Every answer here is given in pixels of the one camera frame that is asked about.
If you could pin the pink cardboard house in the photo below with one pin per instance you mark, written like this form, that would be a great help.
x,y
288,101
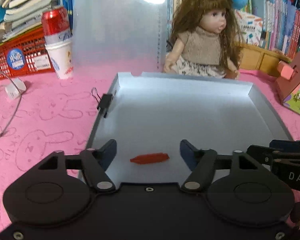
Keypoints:
x,y
297,85

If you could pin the translucent plastic sheet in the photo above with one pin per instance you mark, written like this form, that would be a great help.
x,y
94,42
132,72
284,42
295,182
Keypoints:
x,y
117,30

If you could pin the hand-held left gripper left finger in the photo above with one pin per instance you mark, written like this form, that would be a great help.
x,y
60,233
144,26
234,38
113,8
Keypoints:
x,y
109,152

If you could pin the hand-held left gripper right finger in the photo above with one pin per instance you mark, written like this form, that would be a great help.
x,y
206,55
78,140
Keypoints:
x,y
186,152

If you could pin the grey shallow tray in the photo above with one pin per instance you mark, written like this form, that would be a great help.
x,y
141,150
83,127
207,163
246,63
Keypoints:
x,y
177,117

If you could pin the brown-haired doll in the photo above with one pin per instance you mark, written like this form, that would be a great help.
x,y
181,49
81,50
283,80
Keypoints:
x,y
202,42

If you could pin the row of colourful books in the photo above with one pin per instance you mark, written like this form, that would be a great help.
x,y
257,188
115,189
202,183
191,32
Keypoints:
x,y
277,17

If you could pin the pink rabbit-print blanket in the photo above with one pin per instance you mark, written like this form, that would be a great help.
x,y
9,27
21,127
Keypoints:
x,y
40,120

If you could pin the black binder clip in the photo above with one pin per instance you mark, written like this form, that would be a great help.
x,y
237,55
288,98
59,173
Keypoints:
x,y
106,102

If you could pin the white charger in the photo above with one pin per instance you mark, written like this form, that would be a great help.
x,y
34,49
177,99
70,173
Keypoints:
x,y
15,90

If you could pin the red hair clip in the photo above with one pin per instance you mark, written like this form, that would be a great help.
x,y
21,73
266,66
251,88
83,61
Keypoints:
x,y
150,158

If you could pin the white paper cup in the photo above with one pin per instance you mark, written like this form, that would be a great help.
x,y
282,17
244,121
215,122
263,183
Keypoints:
x,y
61,60

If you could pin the red plastic basket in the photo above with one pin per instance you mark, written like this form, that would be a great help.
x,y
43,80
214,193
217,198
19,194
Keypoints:
x,y
17,52

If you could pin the stack of worn books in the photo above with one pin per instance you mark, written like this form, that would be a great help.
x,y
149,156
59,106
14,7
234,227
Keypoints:
x,y
27,7

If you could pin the red drink can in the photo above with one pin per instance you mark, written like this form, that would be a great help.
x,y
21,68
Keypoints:
x,y
56,22

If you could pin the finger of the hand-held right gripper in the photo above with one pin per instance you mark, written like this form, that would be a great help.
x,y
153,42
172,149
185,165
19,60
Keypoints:
x,y
282,145
260,155

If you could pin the wooden box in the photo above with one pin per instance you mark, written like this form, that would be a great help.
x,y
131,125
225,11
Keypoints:
x,y
262,60

